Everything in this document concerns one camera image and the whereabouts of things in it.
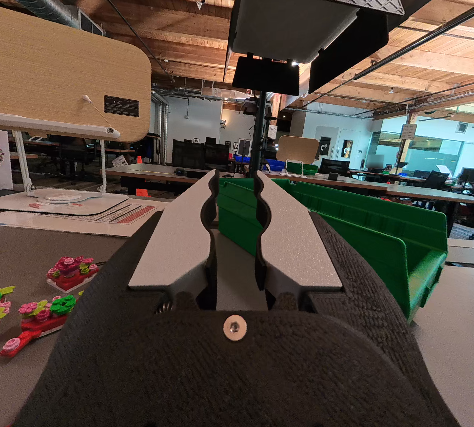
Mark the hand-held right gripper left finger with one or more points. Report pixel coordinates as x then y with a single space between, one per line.
174 245

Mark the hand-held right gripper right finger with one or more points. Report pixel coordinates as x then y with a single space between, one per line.
300 249

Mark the lego flowers on white plate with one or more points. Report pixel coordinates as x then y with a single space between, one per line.
72 273

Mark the lego flowers on red base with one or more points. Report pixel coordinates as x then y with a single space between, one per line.
44 314

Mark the lego leaf and pink flower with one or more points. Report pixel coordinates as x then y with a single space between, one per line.
4 301

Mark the printed paper sheet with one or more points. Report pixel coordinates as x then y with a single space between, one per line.
122 214

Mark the large green plastic bin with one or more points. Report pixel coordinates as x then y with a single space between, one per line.
370 223

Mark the long wooden table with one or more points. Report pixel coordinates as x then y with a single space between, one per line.
155 171

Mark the small green bin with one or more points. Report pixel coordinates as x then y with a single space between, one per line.
309 168

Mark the blue plastic bin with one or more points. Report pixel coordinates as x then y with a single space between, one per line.
242 158
274 164

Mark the small wooden panel stand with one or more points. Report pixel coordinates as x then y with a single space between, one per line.
298 148

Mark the dark metal pole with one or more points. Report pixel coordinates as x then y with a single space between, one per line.
259 130

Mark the wooden panel white stand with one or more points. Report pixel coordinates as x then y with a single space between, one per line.
66 75

